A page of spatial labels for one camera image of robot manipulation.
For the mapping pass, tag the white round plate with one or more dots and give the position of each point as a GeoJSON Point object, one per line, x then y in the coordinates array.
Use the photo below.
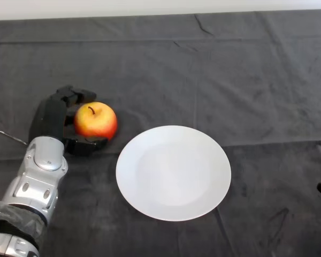
{"type": "Point", "coordinates": [174, 174]}

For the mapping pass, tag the red yellow apple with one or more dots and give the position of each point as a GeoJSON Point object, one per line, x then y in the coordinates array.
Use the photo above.
{"type": "Point", "coordinates": [96, 124]}

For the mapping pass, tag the black table cloth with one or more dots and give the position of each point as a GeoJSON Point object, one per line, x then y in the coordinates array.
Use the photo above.
{"type": "Point", "coordinates": [176, 72]}

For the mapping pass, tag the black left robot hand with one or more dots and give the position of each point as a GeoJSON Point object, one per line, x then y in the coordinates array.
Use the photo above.
{"type": "Point", "coordinates": [48, 117]}

